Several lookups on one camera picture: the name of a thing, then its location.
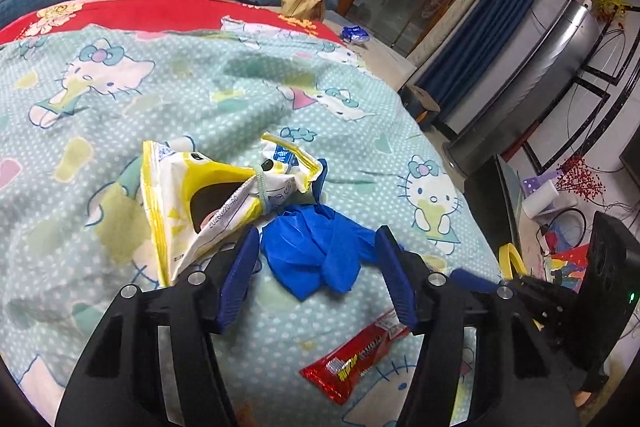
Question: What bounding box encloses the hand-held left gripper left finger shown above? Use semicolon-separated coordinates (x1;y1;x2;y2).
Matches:
55;226;262;427

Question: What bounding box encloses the grey standing air conditioner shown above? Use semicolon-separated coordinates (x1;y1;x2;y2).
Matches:
445;0;601;178

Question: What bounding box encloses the yellow and white snack packet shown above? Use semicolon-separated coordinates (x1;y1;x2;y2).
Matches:
140;132;321;289

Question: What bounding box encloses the red berry branch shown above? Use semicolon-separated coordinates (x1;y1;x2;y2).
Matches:
555;154;608;208

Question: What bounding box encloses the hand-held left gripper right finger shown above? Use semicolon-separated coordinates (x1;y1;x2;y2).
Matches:
374;225;584;427

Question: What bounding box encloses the red snack wrapper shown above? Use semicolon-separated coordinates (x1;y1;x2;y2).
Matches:
299;309;411;406

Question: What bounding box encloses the cartoon cat printed blanket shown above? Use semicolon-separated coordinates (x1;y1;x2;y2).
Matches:
0;24;503;427

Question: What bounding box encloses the blue rubber glove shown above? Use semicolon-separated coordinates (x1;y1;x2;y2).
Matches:
260;158;378;303

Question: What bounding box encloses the red blanket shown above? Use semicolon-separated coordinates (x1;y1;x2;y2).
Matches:
0;0;347;45

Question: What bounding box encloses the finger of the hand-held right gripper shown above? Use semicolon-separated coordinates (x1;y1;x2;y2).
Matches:
454;269;584;351

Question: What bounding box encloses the colourful box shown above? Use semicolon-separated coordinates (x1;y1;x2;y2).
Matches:
542;227;591;290

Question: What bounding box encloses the blue curtain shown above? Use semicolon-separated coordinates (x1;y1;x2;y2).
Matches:
415;0;568;118

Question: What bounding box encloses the black cable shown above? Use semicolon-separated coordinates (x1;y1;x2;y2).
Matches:
537;207;587;249

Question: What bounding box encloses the black television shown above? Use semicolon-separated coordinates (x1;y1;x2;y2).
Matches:
619;127;640;180

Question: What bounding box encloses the blue crumpled wrapper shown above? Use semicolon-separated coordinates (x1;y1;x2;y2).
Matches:
341;24;370;45

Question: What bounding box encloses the white paper roll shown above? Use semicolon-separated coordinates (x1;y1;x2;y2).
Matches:
520;179;578;218

